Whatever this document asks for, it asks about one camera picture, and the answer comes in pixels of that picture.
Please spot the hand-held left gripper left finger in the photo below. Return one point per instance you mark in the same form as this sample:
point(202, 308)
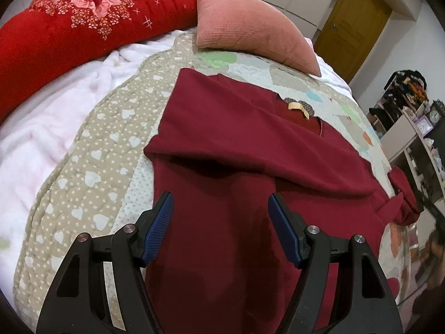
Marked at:
point(158, 229)

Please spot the heart print quilt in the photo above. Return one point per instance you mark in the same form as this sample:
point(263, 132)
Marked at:
point(104, 139)

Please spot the wooden door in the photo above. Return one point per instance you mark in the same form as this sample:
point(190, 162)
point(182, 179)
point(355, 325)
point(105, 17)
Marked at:
point(351, 31)

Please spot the red floral comforter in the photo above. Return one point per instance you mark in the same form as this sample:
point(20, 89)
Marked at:
point(41, 41)

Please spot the dark red sweater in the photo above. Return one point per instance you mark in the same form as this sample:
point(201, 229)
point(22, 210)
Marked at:
point(226, 128)

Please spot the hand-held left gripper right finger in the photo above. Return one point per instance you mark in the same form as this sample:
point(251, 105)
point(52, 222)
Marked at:
point(283, 229)

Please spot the white cabinet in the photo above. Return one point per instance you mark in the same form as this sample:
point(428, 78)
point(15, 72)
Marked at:
point(399, 135)

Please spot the cluttered shelf unit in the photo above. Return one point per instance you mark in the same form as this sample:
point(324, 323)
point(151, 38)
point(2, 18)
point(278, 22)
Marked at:
point(403, 87)

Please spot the white fleece blanket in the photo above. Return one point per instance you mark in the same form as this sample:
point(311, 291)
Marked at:
point(34, 128)

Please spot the purple clock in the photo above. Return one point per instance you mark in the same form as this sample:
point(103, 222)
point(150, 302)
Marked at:
point(423, 125)

